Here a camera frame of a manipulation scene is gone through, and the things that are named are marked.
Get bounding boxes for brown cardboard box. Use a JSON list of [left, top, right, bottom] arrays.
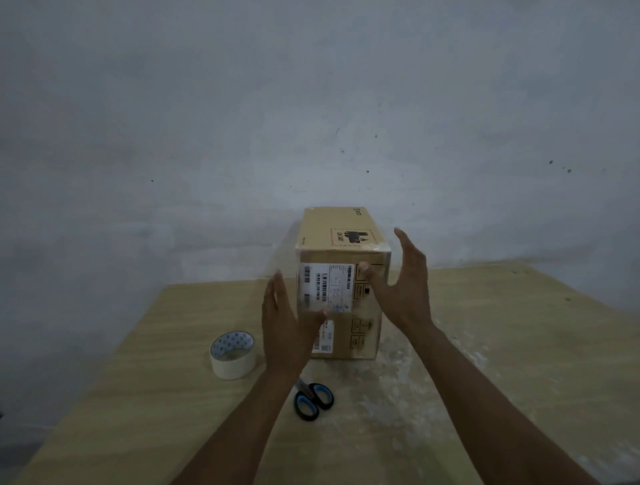
[[293, 206, 393, 360]]

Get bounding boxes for black handled scissors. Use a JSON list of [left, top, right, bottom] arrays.
[[292, 378, 335, 422]]

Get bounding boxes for clear tape roll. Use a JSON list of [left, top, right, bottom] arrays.
[[209, 330, 259, 381]]

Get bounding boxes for person's left forearm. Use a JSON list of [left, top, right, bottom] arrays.
[[172, 367, 303, 485]]

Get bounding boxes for person's right forearm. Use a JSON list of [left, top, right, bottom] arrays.
[[412, 322, 599, 485]]

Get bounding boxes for person's right hand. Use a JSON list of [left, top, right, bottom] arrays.
[[358, 227, 437, 336]]

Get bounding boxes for person's left hand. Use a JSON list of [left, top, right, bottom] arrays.
[[261, 269, 331, 378]]

